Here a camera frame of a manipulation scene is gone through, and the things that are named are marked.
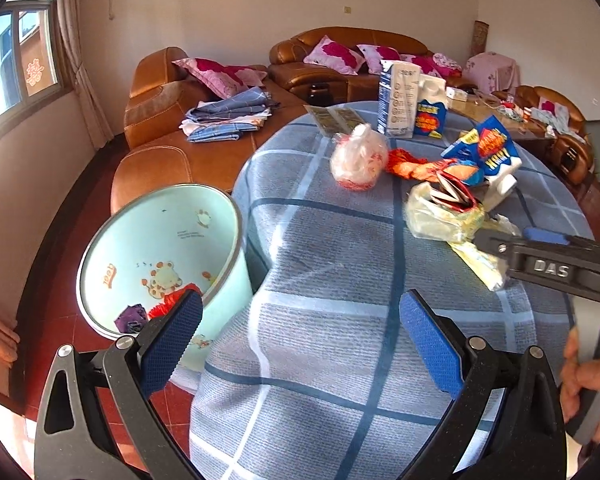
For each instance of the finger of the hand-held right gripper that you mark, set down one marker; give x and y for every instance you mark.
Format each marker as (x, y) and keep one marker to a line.
(540, 265)
(545, 235)

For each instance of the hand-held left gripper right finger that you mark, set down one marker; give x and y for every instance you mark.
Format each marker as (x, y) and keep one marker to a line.
(430, 340)

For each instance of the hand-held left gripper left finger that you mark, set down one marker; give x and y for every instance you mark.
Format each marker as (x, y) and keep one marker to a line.
(172, 340)

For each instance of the red foam net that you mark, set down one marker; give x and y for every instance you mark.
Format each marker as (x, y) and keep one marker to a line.
(172, 301)

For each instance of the purple wrapper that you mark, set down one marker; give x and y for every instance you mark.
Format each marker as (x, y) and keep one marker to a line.
(130, 317)

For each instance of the pale yellow plastic wrapper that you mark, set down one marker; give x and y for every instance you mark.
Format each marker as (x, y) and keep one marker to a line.
(480, 267)

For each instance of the light blue cartoon print bin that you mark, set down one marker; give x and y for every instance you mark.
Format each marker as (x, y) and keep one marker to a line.
(170, 240)

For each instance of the red white packet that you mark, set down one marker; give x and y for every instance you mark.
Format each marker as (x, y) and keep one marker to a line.
(452, 192)

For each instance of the crushed blue white carton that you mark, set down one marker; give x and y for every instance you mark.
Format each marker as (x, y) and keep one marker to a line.
(490, 145)

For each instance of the blue orange snack bag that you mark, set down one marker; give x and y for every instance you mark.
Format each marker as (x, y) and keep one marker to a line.
(457, 172)

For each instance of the clear yellowish plastic bag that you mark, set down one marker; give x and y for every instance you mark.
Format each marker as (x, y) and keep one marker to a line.
(430, 217)

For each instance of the gold red foil wrapper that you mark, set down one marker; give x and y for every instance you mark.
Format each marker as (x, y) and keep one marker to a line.
(405, 162)

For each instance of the clear bag with red print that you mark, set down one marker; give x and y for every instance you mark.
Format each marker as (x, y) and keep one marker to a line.
(357, 157)

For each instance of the person's right hand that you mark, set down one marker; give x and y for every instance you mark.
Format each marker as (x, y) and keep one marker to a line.
(595, 377)

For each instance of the brown leather armchair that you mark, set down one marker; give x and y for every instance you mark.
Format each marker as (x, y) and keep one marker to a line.
(570, 150)

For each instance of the blue grey checked tablecloth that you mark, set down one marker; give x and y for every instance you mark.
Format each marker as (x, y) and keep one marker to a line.
(330, 310)

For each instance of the wooden glass-top coffee table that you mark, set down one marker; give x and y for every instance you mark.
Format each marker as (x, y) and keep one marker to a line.
(472, 106)

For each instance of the pink floral cloth cover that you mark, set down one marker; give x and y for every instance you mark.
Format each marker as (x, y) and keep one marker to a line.
(492, 67)

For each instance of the white tissue box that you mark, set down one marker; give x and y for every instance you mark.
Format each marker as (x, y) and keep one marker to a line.
(456, 93)

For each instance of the blue milk carton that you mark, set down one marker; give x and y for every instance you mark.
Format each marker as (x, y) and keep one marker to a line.
(432, 110)

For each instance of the brown leather chaise sofa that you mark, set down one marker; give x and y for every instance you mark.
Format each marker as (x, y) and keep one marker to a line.
(180, 160)

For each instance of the rolled bamboo mat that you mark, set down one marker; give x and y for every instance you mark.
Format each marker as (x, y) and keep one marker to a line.
(480, 37)

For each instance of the pink blanket bundle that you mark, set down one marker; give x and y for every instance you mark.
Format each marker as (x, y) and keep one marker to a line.
(445, 62)

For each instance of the tall white carton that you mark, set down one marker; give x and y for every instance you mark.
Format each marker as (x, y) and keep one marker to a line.
(397, 97)

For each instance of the pink floral pillow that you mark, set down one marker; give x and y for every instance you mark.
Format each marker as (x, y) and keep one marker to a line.
(335, 55)
(425, 64)
(220, 77)
(380, 55)

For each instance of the folded white blue sheet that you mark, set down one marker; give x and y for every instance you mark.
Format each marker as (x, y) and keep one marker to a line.
(215, 130)

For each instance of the dark ceramic jar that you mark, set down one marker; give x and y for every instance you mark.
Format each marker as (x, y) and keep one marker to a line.
(320, 92)

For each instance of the brown leather three-seat sofa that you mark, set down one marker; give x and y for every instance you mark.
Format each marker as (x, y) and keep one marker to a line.
(305, 75)

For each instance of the window paper cutout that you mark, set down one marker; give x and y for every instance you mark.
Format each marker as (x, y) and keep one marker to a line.
(32, 72)

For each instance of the sliding window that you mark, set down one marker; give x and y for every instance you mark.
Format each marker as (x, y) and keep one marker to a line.
(10, 60)

